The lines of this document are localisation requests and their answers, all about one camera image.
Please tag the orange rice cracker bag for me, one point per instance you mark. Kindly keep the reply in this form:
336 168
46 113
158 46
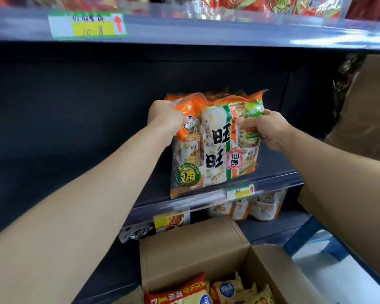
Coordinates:
218 148
225 93

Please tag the yellow silver nut pouch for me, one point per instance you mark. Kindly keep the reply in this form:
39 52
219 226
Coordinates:
136 233
171 222

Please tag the person's left forearm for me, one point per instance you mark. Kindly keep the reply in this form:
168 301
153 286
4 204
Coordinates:
66 237

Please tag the dark grey metal shelf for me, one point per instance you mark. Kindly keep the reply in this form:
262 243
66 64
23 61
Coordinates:
66 107
304 91

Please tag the yellow green price label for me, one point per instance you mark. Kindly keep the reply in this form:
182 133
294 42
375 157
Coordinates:
240 191
87 25

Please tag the person's right hand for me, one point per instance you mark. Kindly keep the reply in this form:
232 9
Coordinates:
272 129

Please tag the person's left hand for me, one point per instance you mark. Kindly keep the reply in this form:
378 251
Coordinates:
166 120

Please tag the white orange nut pouch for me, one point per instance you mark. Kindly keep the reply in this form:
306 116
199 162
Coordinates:
220 210
267 205
240 209

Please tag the blue plastic stool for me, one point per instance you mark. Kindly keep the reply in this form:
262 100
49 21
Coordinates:
304 235

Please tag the plain brown cardboard box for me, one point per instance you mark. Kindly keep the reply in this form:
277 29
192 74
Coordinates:
193 246

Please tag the gold red snack bag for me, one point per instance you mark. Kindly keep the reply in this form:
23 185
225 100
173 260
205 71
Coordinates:
348 88

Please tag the person's right forearm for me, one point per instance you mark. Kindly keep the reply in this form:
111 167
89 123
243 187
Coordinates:
335 186

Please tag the red snack carton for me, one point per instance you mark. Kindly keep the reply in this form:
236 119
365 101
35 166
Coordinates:
367 7

